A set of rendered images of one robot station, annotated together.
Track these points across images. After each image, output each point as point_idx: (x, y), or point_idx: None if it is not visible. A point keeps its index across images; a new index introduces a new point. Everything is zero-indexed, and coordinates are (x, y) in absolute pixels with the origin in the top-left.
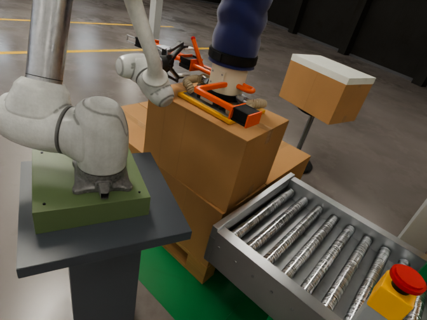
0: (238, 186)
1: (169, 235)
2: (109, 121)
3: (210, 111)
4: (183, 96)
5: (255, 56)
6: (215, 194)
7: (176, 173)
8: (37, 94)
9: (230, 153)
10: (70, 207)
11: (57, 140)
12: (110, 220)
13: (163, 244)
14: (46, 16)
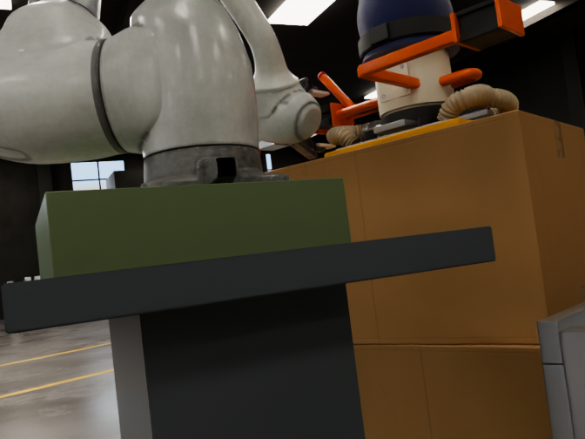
0: (549, 257)
1: (432, 233)
2: (206, 3)
3: (406, 133)
4: (339, 151)
5: None
6: (499, 310)
7: (379, 326)
8: (52, 11)
9: (493, 169)
10: (144, 187)
11: (97, 76)
12: (252, 248)
13: (425, 264)
14: None
